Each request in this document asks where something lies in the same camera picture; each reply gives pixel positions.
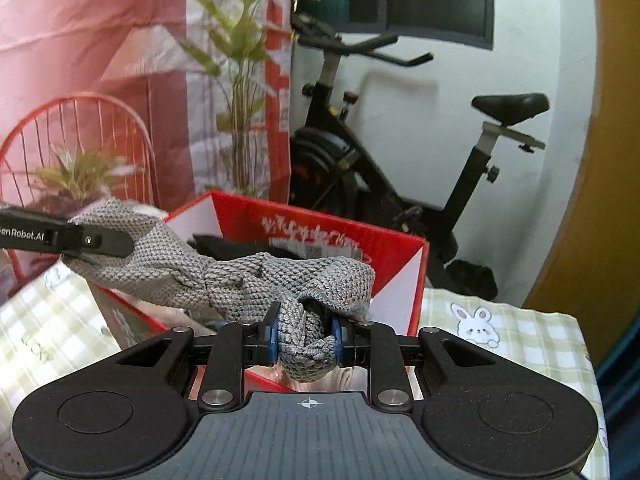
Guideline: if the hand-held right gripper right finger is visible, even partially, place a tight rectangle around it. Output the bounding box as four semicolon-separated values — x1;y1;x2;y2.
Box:
327;312;507;411

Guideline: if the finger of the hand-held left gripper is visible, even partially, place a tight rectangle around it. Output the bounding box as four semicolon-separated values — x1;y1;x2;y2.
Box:
0;204;136;261

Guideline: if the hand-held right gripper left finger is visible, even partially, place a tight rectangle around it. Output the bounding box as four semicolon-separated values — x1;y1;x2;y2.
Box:
115;301;282;411

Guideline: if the grey knit cloth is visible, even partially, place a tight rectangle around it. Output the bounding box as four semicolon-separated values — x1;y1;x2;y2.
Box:
60;197;377;384

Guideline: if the black cloth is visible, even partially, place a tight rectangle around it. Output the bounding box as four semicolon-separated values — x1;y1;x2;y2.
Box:
189;232;301;262

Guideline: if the red strawberry print box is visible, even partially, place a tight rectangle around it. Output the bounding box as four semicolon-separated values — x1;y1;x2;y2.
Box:
87;190;431;394

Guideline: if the white shipping label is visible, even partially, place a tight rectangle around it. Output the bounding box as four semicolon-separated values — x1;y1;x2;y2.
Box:
272;240;363;262

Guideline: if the black exercise bike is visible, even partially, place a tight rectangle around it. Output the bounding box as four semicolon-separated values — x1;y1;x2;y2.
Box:
289;7;551;304

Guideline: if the green checked tablecloth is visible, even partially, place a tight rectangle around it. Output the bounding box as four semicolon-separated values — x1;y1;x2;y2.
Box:
0;260;609;480

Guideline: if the blue curtain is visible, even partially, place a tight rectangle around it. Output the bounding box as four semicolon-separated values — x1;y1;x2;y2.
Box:
592;315;640;461

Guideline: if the yellow wooden door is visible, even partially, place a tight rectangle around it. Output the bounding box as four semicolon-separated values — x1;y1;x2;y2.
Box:
520;0;640;327

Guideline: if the dark framed window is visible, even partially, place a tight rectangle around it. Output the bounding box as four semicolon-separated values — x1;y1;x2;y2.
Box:
292;0;496;52

